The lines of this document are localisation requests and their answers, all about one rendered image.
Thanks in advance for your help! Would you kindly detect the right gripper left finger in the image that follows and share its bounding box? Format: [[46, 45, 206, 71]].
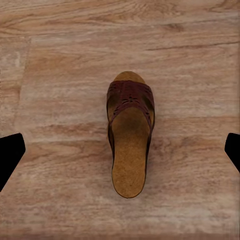
[[0, 133, 25, 192]]

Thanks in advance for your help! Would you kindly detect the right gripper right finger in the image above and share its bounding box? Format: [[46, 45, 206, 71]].
[[224, 132, 240, 172]]

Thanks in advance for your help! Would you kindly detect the sandal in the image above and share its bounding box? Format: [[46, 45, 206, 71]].
[[106, 71, 155, 199]]

